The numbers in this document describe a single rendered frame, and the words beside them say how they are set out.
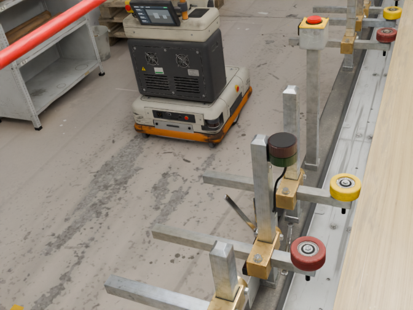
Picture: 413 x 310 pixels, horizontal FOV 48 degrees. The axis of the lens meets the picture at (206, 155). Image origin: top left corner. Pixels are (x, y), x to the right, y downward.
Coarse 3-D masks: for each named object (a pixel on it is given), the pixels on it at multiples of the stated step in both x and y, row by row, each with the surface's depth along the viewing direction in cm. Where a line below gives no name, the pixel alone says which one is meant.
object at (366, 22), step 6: (330, 18) 225; (336, 18) 224; (342, 18) 223; (366, 18) 219; (372, 18) 218; (378, 18) 218; (384, 18) 217; (330, 24) 225; (336, 24) 224; (342, 24) 223; (366, 24) 219; (372, 24) 218; (378, 24) 217; (384, 24) 215; (390, 24) 214
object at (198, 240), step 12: (156, 228) 124; (168, 228) 124; (180, 228) 123; (168, 240) 123; (180, 240) 121; (192, 240) 119; (204, 240) 118; (228, 240) 117; (240, 252) 114; (276, 252) 112; (276, 264) 112; (288, 264) 110; (312, 276) 109
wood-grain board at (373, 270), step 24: (408, 0) 219; (408, 24) 198; (408, 48) 180; (408, 72) 166; (384, 96) 155; (408, 96) 153; (384, 120) 144; (408, 120) 142; (384, 144) 134; (408, 144) 133; (384, 168) 126; (408, 168) 125; (360, 192) 120; (384, 192) 119; (408, 192) 118; (360, 216) 113; (384, 216) 112; (408, 216) 111; (360, 240) 107; (384, 240) 106; (408, 240) 105; (360, 264) 102; (384, 264) 101; (408, 264) 100; (360, 288) 97; (384, 288) 96; (408, 288) 95
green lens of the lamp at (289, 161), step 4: (296, 152) 96; (272, 156) 96; (292, 156) 95; (296, 156) 97; (272, 160) 97; (276, 160) 96; (280, 160) 95; (284, 160) 95; (288, 160) 95; (292, 160) 96; (296, 160) 97; (272, 164) 97; (276, 164) 97; (280, 164) 96; (284, 164) 96; (288, 164) 96; (292, 164) 96
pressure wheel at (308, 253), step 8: (296, 240) 109; (304, 240) 108; (312, 240) 108; (320, 240) 108; (296, 248) 107; (304, 248) 106; (312, 248) 106; (320, 248) 106; (296, 256) 105; (304, 256) 104; (312, 256) 104; (320, 256) 104; (296, 264) 106; (304, 264) 104; (312, 264) 104; (320, 264) 105
